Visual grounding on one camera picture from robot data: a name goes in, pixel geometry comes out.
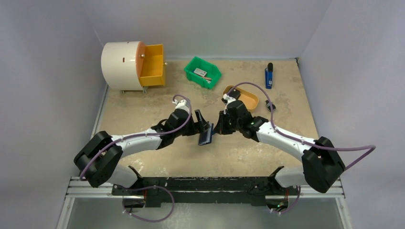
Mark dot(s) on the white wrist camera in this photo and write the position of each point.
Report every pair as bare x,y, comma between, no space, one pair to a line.
226,99
182,104

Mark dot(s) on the black credit card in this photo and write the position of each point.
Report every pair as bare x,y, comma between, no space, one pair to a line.
234,93

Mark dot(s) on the navy blue card holder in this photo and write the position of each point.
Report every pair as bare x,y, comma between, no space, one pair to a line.
207,136

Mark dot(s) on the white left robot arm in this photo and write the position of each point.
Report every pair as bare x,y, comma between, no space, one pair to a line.
98,161

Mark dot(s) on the tan oval tray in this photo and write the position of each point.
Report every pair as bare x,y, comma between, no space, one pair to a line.
249,99

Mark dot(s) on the white cylindrical drawer cabinet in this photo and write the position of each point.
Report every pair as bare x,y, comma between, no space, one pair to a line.
121,64

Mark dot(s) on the blue stapler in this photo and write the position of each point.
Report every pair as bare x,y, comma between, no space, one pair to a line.
269,75

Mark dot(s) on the green plastic bin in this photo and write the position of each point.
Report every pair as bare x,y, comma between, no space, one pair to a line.
212,77

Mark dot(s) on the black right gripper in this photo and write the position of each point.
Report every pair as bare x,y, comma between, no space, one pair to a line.
221,124

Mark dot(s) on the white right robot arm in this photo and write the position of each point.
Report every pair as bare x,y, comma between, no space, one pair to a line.
321,164

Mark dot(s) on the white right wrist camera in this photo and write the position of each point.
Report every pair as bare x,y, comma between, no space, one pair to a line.
226,99

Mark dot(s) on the yellow open drawer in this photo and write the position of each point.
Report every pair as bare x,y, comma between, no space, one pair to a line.
154,67

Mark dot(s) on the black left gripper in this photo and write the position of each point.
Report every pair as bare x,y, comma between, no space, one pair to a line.
195,126

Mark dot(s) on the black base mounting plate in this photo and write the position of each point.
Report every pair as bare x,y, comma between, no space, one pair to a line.
256,191

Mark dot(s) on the small box in bin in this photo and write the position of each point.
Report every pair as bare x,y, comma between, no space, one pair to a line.
200,72

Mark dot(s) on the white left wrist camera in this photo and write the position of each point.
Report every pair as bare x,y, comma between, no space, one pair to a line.
182,104

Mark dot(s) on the small black marker cap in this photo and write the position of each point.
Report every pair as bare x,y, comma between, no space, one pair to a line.
270,106

